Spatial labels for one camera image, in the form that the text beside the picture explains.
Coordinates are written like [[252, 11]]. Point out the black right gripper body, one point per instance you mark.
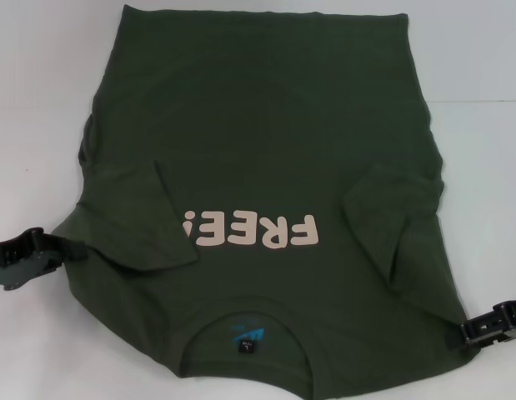
[[509, 321]]

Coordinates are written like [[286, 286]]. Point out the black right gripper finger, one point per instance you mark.
[[476, 331]]

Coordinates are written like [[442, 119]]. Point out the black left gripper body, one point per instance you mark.
[[20, 258]]

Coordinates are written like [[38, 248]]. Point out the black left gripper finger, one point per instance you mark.
[[72, 248]]

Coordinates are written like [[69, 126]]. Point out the dark green FREE! t-shirt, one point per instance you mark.
[[257, 166]]

